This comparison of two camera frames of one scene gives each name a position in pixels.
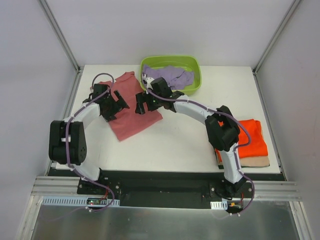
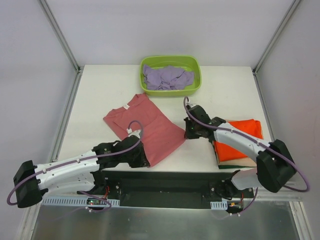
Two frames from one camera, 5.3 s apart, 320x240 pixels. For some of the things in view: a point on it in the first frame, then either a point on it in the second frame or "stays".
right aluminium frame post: x=271 y=44 stays
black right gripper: x=144 y=102 → x=189 y=128
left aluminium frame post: x=59 y=35 stays
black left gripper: x=116 y=105 → x=141 y=155
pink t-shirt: x=127 y=122 → x=160 y=135
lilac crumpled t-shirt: x=176 y=78 stays
